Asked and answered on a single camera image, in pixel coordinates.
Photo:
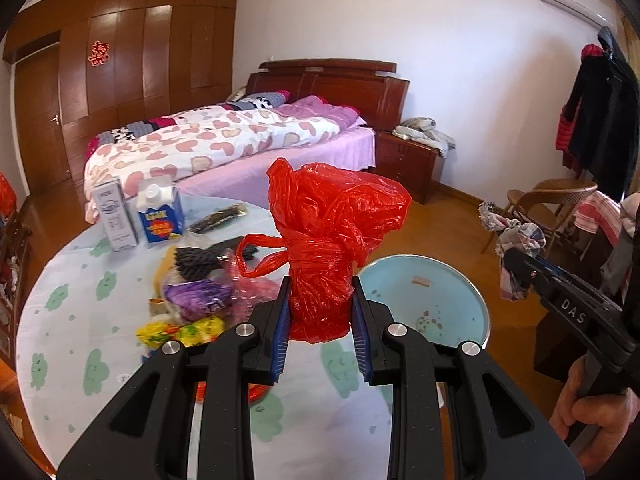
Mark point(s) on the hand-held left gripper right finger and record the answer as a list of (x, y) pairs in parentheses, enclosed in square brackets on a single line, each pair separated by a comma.
[(361, 340)]

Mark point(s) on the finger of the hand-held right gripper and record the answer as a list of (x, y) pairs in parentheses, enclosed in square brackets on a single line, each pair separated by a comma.
[(525, 267)]

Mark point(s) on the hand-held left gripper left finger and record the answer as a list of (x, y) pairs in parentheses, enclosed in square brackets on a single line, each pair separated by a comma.
[(279, 332)]

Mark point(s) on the plaid cloth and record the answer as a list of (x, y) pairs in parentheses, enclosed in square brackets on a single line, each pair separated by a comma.
[(517, 235)]

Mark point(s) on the light blue basin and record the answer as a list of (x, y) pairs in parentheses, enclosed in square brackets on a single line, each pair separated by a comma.
[(442, 300)]

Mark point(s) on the red plastic bag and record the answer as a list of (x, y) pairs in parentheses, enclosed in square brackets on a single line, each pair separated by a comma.
[(330, 220)]

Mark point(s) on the person's right hand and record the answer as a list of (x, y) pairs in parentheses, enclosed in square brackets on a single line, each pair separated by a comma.
[(600, 425)]

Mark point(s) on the pink plastic bag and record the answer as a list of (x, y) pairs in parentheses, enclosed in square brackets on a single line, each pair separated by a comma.
[(250, 290)]

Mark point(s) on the red plate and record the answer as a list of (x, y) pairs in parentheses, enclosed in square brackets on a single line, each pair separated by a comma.
[(257, 394)]

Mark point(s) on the wooden chair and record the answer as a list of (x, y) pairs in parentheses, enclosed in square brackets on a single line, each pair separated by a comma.
[(550, 192)]

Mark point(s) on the purple snack packet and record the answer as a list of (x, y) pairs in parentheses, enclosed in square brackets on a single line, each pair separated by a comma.
[(200, 297)]

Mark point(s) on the striped towel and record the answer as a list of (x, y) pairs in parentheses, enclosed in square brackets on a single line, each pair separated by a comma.
[(600, 210)]

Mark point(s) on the yellow snack packet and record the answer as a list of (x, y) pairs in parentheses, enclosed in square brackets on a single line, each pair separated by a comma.
[(175, 332)]

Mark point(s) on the black ribbed packet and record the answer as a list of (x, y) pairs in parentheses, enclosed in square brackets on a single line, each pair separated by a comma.
[(200, 260)]

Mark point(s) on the flat black packet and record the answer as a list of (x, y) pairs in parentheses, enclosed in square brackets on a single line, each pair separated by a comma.
[(217, 218)]

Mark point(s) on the yellow sponge block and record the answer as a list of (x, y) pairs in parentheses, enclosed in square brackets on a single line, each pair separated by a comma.
[(164, 265)]

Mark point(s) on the red hanging jacket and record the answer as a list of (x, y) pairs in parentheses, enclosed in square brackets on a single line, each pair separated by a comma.
[(565, 132)]

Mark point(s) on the wooden nightstand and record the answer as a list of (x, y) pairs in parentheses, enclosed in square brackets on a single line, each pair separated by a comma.
[(405, 165)]

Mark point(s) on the blue milk carton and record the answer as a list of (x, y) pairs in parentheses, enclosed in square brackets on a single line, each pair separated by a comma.
[(160, 217)]

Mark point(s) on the bed with pink sheet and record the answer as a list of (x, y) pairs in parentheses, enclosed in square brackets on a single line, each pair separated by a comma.
[(280, 165)]

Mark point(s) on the crumpled light cloth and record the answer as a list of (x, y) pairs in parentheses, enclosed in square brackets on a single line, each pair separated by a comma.
[(425, 130)]

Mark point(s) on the dark hanging coat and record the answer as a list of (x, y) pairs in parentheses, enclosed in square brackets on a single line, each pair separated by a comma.
[(605, 110)]

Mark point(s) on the white carton box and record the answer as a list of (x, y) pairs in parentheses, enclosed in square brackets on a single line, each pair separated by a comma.
[(116, 215)]

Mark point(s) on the heart print duvet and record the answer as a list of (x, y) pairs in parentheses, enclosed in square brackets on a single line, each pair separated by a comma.
[(215, 140)]

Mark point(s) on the pink blanket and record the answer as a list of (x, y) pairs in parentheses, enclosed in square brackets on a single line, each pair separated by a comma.
[(320, 110)]

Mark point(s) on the patterned pillow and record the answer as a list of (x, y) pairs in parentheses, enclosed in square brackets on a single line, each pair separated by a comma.
[(260, 99)]

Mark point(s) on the wooden headboard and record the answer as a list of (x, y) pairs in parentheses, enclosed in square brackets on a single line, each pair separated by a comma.
[(350, 85)]

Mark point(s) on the cluttered low cabinet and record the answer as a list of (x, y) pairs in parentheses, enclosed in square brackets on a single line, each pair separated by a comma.
[(12, 270)]

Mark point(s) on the red gift bag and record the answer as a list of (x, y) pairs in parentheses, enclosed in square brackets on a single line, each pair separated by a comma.
[(6, 195)]

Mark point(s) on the wooden wardrobe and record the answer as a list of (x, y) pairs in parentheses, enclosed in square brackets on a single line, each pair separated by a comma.
[(135, 60)]

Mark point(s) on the red paper decoration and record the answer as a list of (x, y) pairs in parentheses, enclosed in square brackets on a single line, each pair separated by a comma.
[(98, 53)]

